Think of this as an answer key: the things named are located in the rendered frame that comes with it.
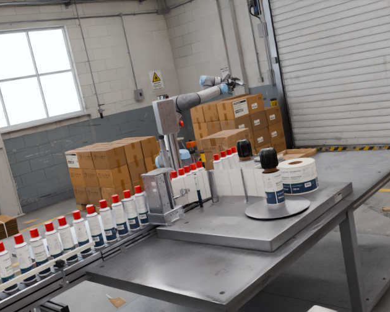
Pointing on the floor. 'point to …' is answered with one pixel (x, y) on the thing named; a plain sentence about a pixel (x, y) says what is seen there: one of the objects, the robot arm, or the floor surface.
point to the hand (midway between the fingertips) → (244, 83)
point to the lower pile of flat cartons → (0, 228)
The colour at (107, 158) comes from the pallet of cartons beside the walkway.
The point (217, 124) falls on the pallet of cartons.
